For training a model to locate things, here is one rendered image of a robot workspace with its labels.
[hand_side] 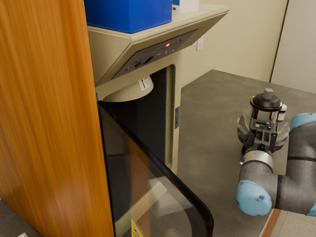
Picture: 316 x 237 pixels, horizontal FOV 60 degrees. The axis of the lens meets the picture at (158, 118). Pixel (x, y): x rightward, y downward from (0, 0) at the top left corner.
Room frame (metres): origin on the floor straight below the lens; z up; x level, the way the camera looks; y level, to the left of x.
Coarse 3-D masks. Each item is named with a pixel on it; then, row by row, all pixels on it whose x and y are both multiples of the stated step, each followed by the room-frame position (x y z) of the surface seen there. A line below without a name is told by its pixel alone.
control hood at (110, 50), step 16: (176, 16) 0.51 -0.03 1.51; (192, 16) 0.51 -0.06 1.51; (208, 16) 0.54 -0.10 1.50; (96, 32) 0.41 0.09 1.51; (112, 32) 0.39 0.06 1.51; (144, 32) 0.39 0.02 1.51; (160, 32) 0.42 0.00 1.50; (176, 32) 0.47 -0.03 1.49; (96, 48) 0.41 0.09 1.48; (112, 48) 0.39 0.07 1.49; (128, 48) 0.37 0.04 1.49; (96, 64) 0.41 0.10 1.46; (112, 64) 0.39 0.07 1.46; (96, 80) 0.42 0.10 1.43
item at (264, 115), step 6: (252, 96) 0.89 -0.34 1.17; (252, 102) 0.84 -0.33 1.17; (282, 102) 0.84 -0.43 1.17; (252, 108) 0.85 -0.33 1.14; (264, 108) 0.80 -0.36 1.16; (270, 108) 0.80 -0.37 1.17; (276, 108) 0.80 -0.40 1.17; (252, 114) 0.84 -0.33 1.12; (258, 114) 0.82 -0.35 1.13; (264, 114) 0.81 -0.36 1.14; (270, 114) 0.80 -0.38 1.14; (276, 114) 0.82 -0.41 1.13; (264, 120) 0.80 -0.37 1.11; (270, 120) 0.80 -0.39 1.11
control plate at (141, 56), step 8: (192, 32) 0.55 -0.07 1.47; (168, 40) 0.48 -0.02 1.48; (176, 40) 0.52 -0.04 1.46; (184, 40) 0.57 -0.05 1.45; (144, 48) 0.42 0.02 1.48; (152, 48) 0.45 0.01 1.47; (160, 48) 0.49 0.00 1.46; (168, 48) 0.53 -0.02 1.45; (176, 48) 0.58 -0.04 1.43; (136, 56) 0.43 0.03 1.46; (144, 56) 0.46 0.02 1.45; (160, 56) 0.54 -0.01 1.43; (128, 64) 0.44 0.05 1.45; (144, 64) 0.51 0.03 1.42; (120, 72) 0.44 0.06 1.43
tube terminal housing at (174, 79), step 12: (168, 60) 0.64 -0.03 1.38; (180, 60) 0.68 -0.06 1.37; (132, 72) 0.54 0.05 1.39; (144, 72) 0.57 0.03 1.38; (168, 72) 0.69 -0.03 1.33; (180, 72) 0.69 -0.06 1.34; (108, 84) 0.48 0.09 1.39; (120, 84) 0.51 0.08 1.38; (168, 84) 0.69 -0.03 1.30; (180, 84) 0.69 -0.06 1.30; (168, 96) 0.69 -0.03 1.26; (180, 96) 0.69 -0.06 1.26; (168, 108) 0.69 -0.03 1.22; (168, 120) 0.69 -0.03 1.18; (168, 132) 0.69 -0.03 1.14; (168, 144) 0.70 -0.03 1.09; (168, 156) 0.70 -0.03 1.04
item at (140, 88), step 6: (144, 78) 0.61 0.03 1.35; (150, 78) 0.65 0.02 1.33; (132, 84) 0.58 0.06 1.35; (138, 84) 0.59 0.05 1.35; (144, 84) 0.60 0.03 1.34; (150, 84) 0.62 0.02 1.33; (120, 90) 0.56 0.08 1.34; (126, 90) 0.57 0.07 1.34; (132, 90) 0.57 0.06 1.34; (138, 90) 0.58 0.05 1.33; (144, 90) 0.59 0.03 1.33; (150, 90) 0.61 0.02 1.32; (108, 96) 0.56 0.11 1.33; (114, 96) 0.56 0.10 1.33; (120, 96) 0.56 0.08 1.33; (126, 96) 0.56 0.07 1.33; (132, 96) 0.57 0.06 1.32; (138, 96) 0.57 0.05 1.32
